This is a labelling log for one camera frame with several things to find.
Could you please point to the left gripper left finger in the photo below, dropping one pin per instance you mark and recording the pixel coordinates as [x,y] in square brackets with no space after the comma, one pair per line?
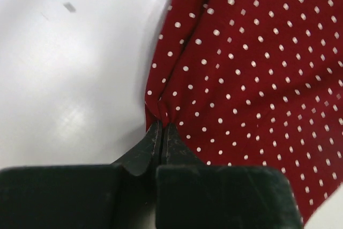
[112,195]

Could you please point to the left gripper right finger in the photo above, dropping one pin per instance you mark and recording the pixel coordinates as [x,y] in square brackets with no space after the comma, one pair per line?
[190,194]

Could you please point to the red polka dot skirt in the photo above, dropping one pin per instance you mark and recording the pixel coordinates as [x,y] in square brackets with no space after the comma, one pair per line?
[255,82]

